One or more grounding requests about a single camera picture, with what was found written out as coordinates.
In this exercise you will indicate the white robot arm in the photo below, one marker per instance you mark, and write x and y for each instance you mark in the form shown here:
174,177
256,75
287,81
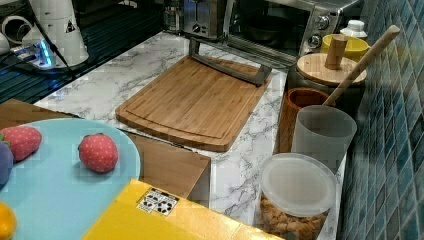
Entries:
54,41

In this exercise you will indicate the silver toaster oven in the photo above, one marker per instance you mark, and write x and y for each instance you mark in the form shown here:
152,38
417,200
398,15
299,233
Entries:
283,30

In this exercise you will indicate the bamboo cutting board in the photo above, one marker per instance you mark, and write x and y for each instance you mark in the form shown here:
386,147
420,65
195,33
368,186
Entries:
193,105

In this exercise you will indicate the brown wooden utensil holder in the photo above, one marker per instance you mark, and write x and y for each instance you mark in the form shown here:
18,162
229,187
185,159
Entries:
293,101

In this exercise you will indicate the silver slot toaster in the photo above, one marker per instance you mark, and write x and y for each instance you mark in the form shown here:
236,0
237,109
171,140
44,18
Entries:
204,18

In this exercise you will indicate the frosted plastic cup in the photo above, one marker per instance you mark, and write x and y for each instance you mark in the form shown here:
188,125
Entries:
323,133

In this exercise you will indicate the cereal jar with plastic lid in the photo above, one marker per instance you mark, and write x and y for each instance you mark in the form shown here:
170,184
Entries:
295,194

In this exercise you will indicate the yellow cardboard box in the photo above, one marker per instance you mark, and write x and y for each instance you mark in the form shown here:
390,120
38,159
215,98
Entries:
143,212

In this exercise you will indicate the red toy strawberry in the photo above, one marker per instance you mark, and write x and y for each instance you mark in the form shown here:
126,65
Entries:
98,152
24,140

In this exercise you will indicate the dark canister with wooden lid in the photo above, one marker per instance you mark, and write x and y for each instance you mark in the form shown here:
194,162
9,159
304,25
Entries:
322,71

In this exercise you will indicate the yellow mug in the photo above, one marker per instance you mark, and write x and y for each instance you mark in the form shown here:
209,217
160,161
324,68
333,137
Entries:
355,48

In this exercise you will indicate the light blue plate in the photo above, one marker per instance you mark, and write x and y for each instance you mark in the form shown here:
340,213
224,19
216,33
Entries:
53,195

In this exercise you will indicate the purple toy fruit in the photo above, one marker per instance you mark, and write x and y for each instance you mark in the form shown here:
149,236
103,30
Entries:
6,163

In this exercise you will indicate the white round object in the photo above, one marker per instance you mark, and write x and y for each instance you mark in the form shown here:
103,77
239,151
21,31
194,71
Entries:
13,29

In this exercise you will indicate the yellow toy fruit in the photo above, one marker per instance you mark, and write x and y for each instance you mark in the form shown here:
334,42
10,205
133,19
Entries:
8,222

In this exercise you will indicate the wooden spoon handle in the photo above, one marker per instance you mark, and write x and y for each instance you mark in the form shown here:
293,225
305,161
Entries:
376,49

